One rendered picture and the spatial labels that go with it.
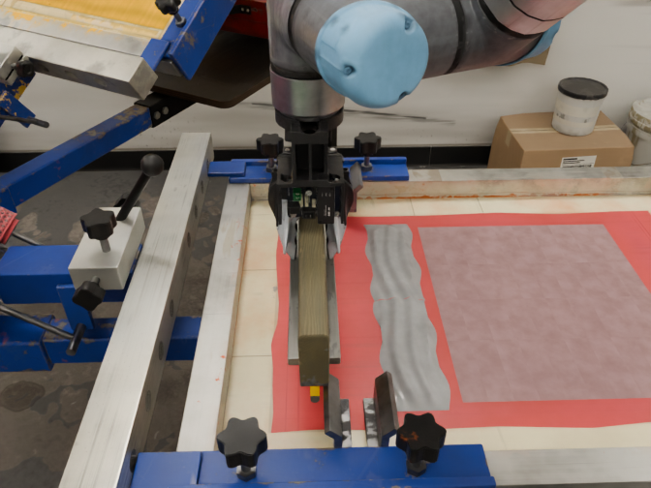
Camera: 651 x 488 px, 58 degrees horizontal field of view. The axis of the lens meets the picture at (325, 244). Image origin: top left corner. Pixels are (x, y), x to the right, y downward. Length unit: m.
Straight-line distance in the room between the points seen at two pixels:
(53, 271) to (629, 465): 0.67
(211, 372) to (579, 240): 0.60
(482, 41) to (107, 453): 0.48
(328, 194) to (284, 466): 0.27
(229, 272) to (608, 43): 2.48
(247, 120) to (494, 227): 2.05
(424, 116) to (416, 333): 2.22
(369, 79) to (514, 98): 2.56
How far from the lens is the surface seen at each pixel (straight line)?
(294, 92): 0.58
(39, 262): 0.82
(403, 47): 0.46
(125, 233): 0.77
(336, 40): 0.46
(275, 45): 0.58
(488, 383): 0.74
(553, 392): 0.76
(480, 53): 0.53
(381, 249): 0.90
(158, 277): 0.75
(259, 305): 0.81
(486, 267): 0.90
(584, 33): 2.99
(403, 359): 0.74
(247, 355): 0.75
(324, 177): 0.62
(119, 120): 1.42
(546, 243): 0.97
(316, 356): 0.58
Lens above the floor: 1.51
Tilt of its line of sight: 38 degrees down
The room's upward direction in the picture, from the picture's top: straight up
